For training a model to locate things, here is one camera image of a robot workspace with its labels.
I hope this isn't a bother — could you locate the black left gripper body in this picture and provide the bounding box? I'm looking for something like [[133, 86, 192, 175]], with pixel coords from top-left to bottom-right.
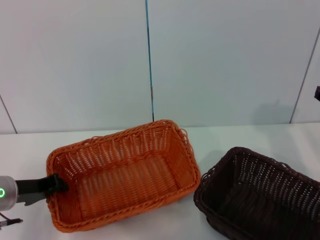
[[14, 175, 55, 201]]

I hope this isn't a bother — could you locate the orange woven plastic basket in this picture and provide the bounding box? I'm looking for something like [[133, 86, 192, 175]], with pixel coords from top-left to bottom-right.
[[46, 119, 202, 234]]

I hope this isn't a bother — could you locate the dark brown woven plastic basket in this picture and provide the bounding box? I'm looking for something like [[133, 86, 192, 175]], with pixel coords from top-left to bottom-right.
[[193, 146, 320, 240]]

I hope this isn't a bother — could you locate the left wrist cable with plug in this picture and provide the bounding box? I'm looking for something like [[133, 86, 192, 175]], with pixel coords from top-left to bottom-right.
[[0, 212, 24, 230]]

